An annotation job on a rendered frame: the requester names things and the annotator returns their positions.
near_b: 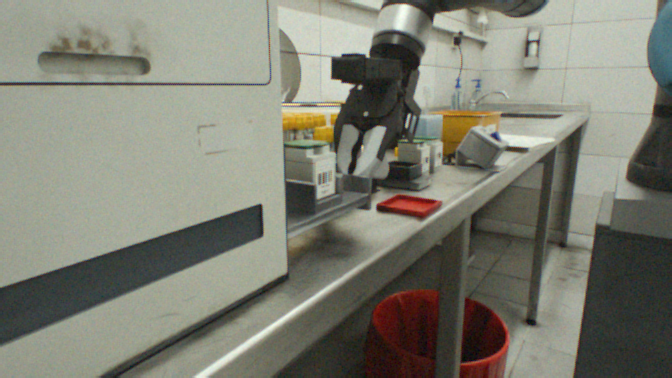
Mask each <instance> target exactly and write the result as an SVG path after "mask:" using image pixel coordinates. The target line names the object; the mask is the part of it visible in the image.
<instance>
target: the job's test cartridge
mask: <svg viewBox="0 0 672 378"><path fill-rule="evenodd" d="M335 159H336V158H335V152H330V146H329V145H328V146H322V147H317V148H312V149H296V148H286V147H285V170H286V179H289V180H296V181H303V182H310V183H315V184H316V185H317V202H318V201H321V200H323V199H327V198H330V197H332V196H335Z"/></svg>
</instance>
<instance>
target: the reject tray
mask: <svg viewBox="0 0 672 378"><path fill-rule="evenodd" d="M442 204H443V200H436V199H429V198H421V197H415V196H407V195H401V194H398V195H396V196H392V197H390V198H388V199H386V200H384V201H382V202H380V203H377V204H376V209H379V211H384V212H390V213H396V214H402V215H408V216H414V217H420V218H423V217H425V216H427V215H429V214H431V213H432V212H434V211H435V210H437V209H438V207H440V206H442Z"/></svg>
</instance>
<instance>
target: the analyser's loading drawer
mask: <svg viewBox="0 0 672 378"><path fill-rule="evenodd" d="M371 182H372V177H365V176H357V175H349V174H341V172H335V196H332V197H330V198H327V199H323V200H321V201H318V202H317V185H316V184H315V183H310V182H303V181H296V180H289V179H286V204H287V238H292V237H294V236H296V235H298V234H300V233H303V232H305V231H307V230H310V229H312V228H313V227H315V226H317V225H319V224H321V223H323V222H327V221H329V220H331V219H333V218H335V217H338V216H340V215H342V214H345V213H347V212H350V211H352V209H354V208H359V209H365V211H370V209H371Z"/></svg>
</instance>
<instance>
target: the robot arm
mask: <svg viewBox="0 0 672 378"><path fill-rule="evenodd" d="M549 2H550V0H383V2H382V5H381V9H380V12H379V17H378V20H377V23H376V27H375V31H373V35H372V38H371V46H370V49H369V57H366V54H361V53H357V52H350V53H341V56H337V57H331V80H341V83H348V84H350V85H355V86H353V87H352V88H350V90H349V92H350V93H349V95H348V97H347V99H346V102H342V103H341V104H340V111H339V113H338V115H337V117H336V120H335V124H334V147H335V153H336V161H337V168H338V172H341V174H349V175H357V176H365V177H372V178H373V179H380V180H384V179H385V178H386V177H387V175H388V171H389V165H388V162H387V158H386V152H387V149H388V148H389V147H390V146H391V145H392V144H393V143H395V142H396V141H400V140H402V136H403V135H405V138H406V139H407V141H408V143H409V144H411V145H413V143H414V138H415V134H416V130H417V127H418V122H419V118H420V114H421V109H420V108H419V105H418V104H417V102H416V101H415V99H414V95H415V92H416V87H417V83H418V79H419V75H420V71H419V69H418V67H419V66H420V62H421V59H422V57H423V56H424V55H425V52H426V49H427V44H428V41H429V37H430V33H431V28H432V24H433V20H435V16H436V14H438V13H443V12H452V11H458V10H465V9H470V8H476V7H482V8H485V9H488V10H491V11H495V12H499V13H501V14H503V15H505V16H508V17H513V18H524V17H530V16H532V15H536V14H538V13H539V12H541V11H542V10H543V8H544V7H545V6H546V5H548V3H549ZM647 61H648V66H649V69H650V73H651V75H652V77H653V79H654V80H655V82H656V83H657V84H656V91H655V97H654V104H653V110H652V117H651V121H650V124H649V126H648V128H647V130H646V132H645V134H644V136H642V137H641V139H640V141H639V143H638V146H637V147H636V149H635V151H634V153H633V155H632V156H631V158H630V161H628V164H627V169H626V177H625V178H626V179H627V180H628V181H631V182H634V183H636V184H639V185H643V186H647V187H651V189H656V190H661V191H666V192H672V0H657V6H656V17H655V21H654V23H653V26H652V29H651V31H650V34H649V38H648V44H647ZM408 114H411V118H410V122H408V126H407V128H406V127H405V125H406V120H407V116H408ZM414 115H415V117H416V122H415V127H414V130H413V134H412V133H411V131H410V130H411V126H412V122H413V118H414ZM362 146H364V148H363V152H362Z"/></svg>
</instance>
